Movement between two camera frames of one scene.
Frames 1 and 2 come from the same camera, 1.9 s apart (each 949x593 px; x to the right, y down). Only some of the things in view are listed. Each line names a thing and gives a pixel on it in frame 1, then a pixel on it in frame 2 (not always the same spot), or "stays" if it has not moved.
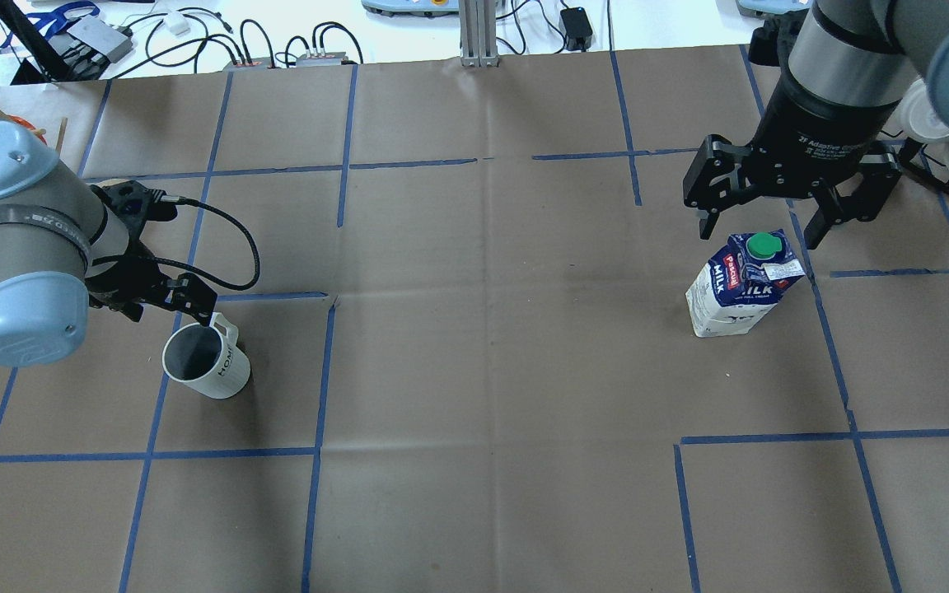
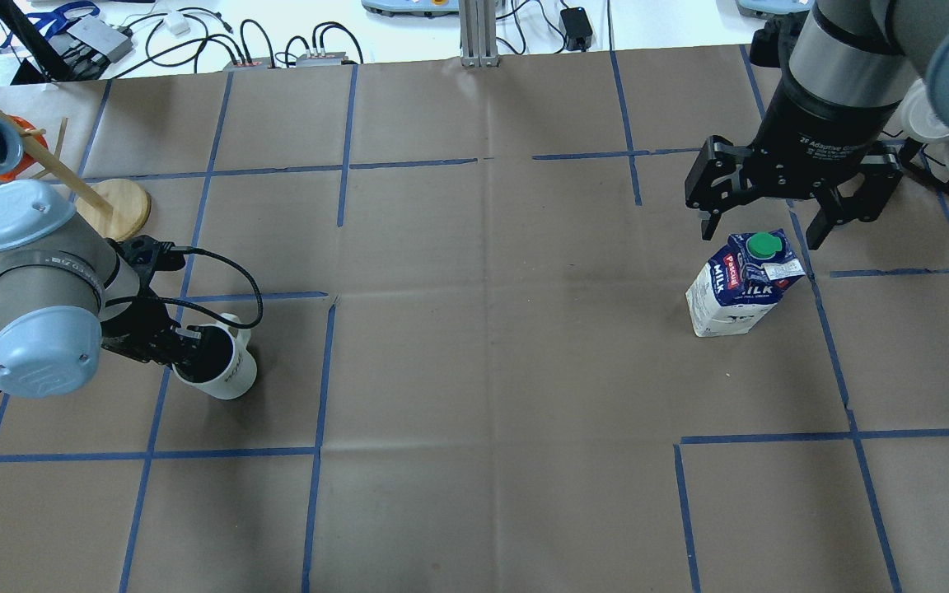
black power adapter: x=577 y=28 stays
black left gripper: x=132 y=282 to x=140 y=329
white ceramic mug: x=208 y=359 stays
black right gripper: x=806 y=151 stays
